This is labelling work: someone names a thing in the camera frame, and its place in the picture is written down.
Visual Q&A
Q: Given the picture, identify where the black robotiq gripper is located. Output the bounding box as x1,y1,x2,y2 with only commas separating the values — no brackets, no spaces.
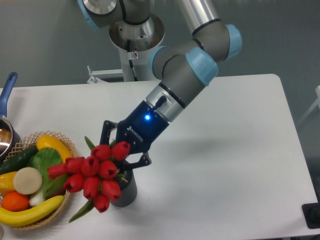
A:
99,101,169,170

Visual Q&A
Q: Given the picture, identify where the dark grey ribbed vase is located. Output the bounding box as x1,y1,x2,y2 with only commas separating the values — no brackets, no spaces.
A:
110,160,138,208

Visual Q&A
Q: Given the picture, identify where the red tulip bouquet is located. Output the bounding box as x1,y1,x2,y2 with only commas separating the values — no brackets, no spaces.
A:
47,138,131,223

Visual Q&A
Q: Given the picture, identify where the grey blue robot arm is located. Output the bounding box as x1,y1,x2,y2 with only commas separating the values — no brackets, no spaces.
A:
78,0,242,172

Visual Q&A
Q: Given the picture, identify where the purple eggplant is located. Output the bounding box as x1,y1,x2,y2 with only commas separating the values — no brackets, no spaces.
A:
50,188,66,198

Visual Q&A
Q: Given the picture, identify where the green bok choy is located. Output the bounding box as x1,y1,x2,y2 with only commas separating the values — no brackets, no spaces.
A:
27,148,67,208

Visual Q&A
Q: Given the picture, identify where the woven wicker basket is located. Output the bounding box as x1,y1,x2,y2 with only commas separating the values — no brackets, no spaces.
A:
5,131,77,230

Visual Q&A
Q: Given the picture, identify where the round beige disc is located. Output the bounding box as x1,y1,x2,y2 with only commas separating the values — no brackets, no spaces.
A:
13,167,43,195

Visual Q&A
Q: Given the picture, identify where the green cucumber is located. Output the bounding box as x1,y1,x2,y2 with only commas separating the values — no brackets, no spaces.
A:
0,145,38,175

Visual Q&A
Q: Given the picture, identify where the yellow bell pepper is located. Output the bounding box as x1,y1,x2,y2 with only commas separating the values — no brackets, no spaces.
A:
0,171,17,196

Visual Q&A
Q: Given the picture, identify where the orange fruit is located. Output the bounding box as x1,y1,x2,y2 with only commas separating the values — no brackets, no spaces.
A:
1,191,29,212

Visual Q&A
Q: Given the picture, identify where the yellow banana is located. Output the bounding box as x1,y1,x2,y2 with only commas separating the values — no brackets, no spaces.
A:
0,195,64,227

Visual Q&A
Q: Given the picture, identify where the black device at edge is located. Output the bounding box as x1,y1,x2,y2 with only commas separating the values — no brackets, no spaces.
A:
301,202,320,229

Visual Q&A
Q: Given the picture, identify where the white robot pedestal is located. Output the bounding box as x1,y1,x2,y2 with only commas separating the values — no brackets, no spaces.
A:
87,13,165,84

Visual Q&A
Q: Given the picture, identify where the blue handled saucepan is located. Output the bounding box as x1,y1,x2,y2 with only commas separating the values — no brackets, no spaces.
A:
0,72,21,165

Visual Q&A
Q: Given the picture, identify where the white frame at right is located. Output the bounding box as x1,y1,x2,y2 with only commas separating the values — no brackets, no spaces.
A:
297,85,320,127

